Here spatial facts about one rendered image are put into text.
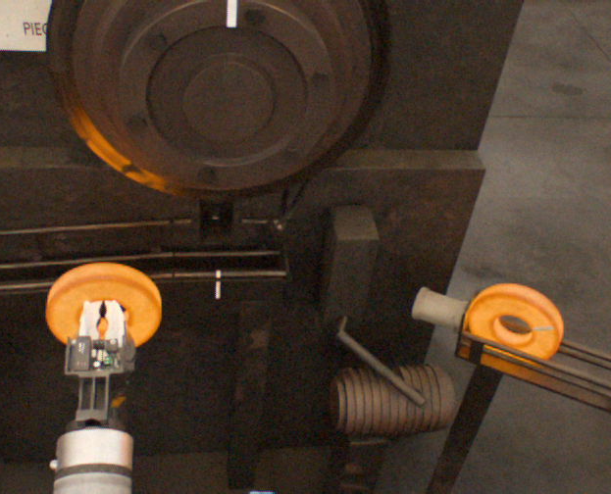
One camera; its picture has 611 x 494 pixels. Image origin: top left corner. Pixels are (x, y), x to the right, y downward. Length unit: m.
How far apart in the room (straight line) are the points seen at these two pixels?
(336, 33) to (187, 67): 0.20
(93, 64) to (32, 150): 0.33
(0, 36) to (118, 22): 0.27
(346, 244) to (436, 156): 0.24
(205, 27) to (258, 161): 0.21
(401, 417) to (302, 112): 0.65
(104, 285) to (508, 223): 1.90
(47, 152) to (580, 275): 1.82
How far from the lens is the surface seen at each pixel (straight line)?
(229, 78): 0.97
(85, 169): 1.30
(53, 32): 1.06
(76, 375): 1.00
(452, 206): 1.43
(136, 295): 1.07
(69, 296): 1.08
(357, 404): 1.41
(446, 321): 1.36
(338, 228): 1.30
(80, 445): 0.96
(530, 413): 2.18
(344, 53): 1.04
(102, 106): 1.09
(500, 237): 2.67
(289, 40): 0.96
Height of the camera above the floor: 1.64
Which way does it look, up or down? 42 degrees down
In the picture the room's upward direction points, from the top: 8 degrees clockwise
